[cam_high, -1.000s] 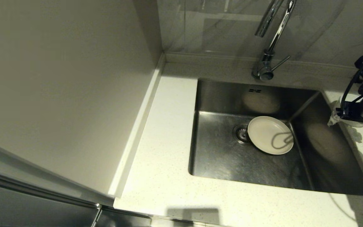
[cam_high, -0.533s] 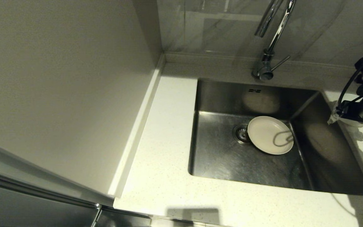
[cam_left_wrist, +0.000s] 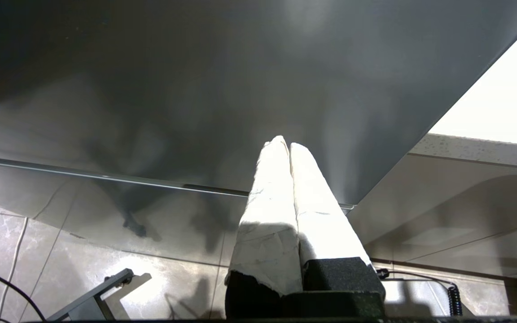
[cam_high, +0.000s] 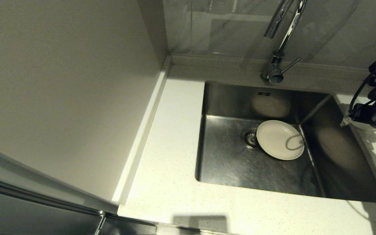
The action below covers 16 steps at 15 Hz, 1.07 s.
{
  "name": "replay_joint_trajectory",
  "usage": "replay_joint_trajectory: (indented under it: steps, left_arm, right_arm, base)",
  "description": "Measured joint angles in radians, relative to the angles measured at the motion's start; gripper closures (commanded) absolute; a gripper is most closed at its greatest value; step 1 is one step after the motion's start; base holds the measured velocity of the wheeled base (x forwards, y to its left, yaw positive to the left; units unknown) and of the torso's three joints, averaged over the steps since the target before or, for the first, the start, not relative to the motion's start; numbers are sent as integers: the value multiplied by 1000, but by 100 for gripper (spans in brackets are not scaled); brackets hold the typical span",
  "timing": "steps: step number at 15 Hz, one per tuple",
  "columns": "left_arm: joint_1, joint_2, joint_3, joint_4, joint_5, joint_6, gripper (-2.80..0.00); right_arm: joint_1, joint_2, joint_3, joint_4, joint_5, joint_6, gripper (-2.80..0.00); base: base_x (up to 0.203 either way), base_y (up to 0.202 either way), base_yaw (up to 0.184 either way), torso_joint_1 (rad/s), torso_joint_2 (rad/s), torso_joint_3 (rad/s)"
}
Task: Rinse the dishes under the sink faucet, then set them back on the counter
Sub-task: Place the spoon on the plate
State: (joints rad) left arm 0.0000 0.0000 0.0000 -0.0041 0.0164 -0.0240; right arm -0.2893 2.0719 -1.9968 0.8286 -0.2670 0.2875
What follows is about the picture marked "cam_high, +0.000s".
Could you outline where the beige round plate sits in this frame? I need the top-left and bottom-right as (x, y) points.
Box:
(256, 120), (305, 161)

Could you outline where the chrome kitchen faucet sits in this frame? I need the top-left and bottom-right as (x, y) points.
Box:
(261, 0), (307, 84)

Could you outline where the stainless steel sink basin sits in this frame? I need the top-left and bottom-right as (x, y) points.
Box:
(195, 81), (376, 203)

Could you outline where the round metal drain strainer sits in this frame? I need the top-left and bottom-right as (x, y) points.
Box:
(241, 128), (261, 150)

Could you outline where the grey under-counter cabinet front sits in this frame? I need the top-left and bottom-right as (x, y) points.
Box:
(97, 214), (157, 235)

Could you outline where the beige tall cabinet side panel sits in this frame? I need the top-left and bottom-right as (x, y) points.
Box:
(0, 0), (172, 214)

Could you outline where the grey tall cabinet door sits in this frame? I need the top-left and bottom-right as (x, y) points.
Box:
(0, 173), (105, 235)

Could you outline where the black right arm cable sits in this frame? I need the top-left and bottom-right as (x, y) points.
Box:
(349, 58), (376, 115)

